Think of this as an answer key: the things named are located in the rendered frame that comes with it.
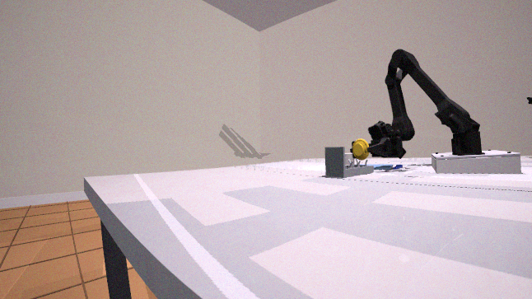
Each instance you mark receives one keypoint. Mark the yellow plate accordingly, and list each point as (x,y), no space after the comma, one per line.
(360,149)

